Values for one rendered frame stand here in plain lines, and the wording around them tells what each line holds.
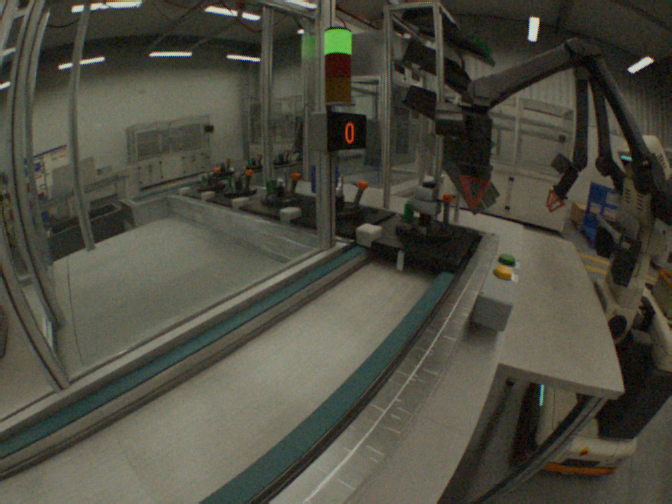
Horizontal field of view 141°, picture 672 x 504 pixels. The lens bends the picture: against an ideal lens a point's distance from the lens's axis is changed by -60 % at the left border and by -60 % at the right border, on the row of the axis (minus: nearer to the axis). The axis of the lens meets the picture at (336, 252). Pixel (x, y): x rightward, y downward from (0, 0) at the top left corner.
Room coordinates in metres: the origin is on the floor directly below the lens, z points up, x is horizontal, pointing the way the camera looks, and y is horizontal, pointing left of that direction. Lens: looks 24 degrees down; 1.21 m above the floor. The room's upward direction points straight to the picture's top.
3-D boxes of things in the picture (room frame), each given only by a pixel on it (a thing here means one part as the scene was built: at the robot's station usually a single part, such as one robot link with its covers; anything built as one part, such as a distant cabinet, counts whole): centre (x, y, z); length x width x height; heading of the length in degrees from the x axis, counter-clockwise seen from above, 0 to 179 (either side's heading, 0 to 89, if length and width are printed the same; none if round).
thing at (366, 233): (0.62, -0.08, 0.97); 0.05 x 0.05 x 0.04; 53
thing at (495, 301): (0.44, -0.33, 0.93); 0.21 x 0.07 x 0.06; 143
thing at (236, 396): (0.41, -0.01, 0.91); 0.84 x 0.28 x 0.10; 143
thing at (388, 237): (0.64, -0.21, 0.96); 0.24 x 0.24 x 0.02; 53
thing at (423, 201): (0.64, -0.21, 1.06); 0.08 x 0.04 x 0.07; 50
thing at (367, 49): (2.01, -0.31, 1.50); 0.38 x 0.21 x 0.88; 53
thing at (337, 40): (0.56, 0.00, 1.38); 0.05 x 0.05 x 0.05
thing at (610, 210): (2.83, -4.69, 0.49); 1.26 x 0.87 x 0.98; 58
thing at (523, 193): (4.63, -2.65, 1.13); 3.06 x 1.36 x 2.25; 56
